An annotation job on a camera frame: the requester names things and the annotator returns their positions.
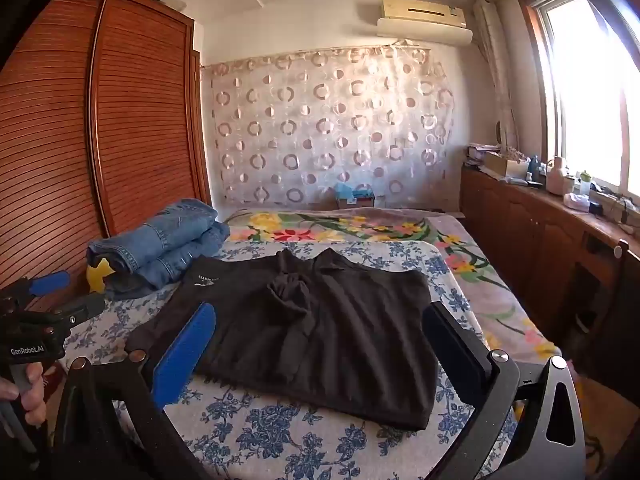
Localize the white window curtain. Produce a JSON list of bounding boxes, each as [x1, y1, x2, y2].
[[472, 0, 522, 152]]

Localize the dark blue folded jeans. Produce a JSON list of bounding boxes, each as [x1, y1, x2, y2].
[[102, 255, 211, 302]]

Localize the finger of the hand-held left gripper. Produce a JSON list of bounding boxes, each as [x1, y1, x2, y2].
[[47, 292, 107, 327], [0, 270, 71, 307]]

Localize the cardboard box with blue items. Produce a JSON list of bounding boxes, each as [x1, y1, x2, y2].
[[333, 182, 376, 210]]

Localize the light blue folded jeans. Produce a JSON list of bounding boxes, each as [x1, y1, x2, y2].
[[87, 198, 232, 281]]

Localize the person's left hand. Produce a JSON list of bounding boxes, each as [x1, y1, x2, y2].
[[0, 361, 49, 429]]

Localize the window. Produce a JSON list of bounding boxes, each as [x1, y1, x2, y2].
[[520, 0, 640, 202]]

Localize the wooden slatted wardrobe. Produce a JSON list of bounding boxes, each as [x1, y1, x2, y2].
[[0, 0, 215, 313]]

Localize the wall air conditioner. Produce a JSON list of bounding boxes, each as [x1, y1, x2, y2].
[[376, 0, 474, 45]]

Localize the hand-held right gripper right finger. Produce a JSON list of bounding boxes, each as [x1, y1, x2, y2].
[[422, 301, 587, 480]]

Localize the open cardboard box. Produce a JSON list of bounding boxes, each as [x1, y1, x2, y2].
[[482, 150, 532, 179]]

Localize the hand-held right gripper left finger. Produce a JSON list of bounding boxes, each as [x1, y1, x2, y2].
[[50, 302, 217, 480]]

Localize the pink floral blanket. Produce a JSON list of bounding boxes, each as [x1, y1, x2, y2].
[[220, 206, 562, 362]]

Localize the stack of papers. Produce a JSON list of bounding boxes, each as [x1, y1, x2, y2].
[[465, 142, 502, 167]]

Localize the pink thermos jug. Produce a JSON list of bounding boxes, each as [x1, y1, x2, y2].
[[545, 156, 577, 196]]

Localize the blue floral bed sheet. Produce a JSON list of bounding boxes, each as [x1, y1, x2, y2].
[[47, 239, 523, 480]]

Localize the circle patterned curtain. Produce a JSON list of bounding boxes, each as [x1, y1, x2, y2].
[[200, 44, 464, 209]]

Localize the dark wooden chair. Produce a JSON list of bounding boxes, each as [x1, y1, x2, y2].
[[564, 239, 640, 378]]

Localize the wooden sideboard cabinet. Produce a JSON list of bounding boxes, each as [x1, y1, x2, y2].
[[459, 164, 640, 376]]

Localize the yellow cloth item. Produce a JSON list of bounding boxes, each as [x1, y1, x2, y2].
[[86, 257, 120, 294]]

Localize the black sweater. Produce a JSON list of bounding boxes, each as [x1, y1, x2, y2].
[[125, 247, 442, 432]]

